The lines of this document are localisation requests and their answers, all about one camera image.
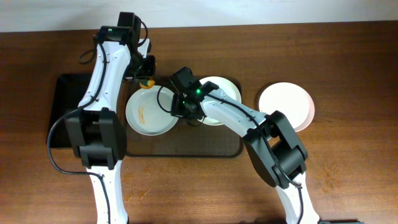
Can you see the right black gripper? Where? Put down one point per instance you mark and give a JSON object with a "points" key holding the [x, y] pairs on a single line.
{"points": [[185, 109]]}

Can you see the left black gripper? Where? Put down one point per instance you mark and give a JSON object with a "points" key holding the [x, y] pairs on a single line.
{"points": [[146, 72]]}

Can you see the yellow green scrub sponge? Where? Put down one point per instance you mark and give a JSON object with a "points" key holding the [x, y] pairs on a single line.
{"points": [[147, 84]]}

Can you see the cream plate with sauce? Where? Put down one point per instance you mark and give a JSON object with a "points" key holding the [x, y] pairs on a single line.
{"points": [[228, 87]]}

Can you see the light grey plate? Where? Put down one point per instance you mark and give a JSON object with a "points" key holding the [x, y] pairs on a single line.
{"points": [[145, 116]]}

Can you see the pink plate with sauce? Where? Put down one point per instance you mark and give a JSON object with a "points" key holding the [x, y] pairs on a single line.
{"points": [[291, 100]]}

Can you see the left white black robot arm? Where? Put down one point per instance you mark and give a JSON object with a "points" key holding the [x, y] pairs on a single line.
{"points": [[96, 134]]}

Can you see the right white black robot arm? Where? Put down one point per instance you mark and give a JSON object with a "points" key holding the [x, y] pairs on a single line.
{"points": [[275, 150]]}

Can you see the dark brown serving tray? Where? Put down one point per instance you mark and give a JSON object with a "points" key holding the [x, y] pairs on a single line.
{"points": [[185, 139]]}

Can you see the black sponge tray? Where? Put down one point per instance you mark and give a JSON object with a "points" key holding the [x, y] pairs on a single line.
{"points": [[69, 90]]}

